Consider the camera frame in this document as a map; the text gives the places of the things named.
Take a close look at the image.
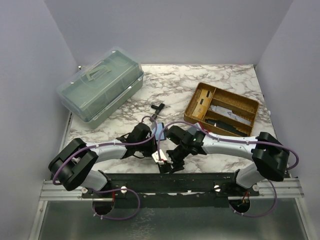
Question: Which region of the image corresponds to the black leather card holder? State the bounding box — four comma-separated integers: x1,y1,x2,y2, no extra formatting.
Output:
152,122,167,141

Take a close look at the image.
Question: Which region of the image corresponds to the woven bamboo organizer tray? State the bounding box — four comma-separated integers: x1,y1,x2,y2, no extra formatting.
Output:
183,82,259,137

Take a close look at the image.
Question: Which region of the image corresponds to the black pen tool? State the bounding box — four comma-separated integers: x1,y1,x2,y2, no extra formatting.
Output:
204,118,248,137

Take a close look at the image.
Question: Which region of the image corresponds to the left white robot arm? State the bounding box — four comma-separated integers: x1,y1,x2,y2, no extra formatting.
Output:
48,122,158,198

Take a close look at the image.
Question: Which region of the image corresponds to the green plastic storage box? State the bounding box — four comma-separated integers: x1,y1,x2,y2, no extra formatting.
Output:
57,48,144,129

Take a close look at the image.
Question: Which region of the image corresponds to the black T-shaped tool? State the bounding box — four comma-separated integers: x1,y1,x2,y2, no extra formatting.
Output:
151,103,165,120

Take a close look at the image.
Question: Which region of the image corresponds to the aluminium extrusion rail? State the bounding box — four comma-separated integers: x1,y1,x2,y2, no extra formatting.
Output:
39,174,304,201

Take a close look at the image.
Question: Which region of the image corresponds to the tan card in tray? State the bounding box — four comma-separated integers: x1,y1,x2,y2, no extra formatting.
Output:
192,89,215,120

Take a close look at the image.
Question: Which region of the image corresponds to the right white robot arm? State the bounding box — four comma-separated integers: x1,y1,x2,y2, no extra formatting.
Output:
163,125,290,196

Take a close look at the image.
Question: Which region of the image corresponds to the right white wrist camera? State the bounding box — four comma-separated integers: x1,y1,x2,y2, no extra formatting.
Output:
151,149,168,165

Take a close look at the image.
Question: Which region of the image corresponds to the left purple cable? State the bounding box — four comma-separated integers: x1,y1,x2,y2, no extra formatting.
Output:
52,116,158,221

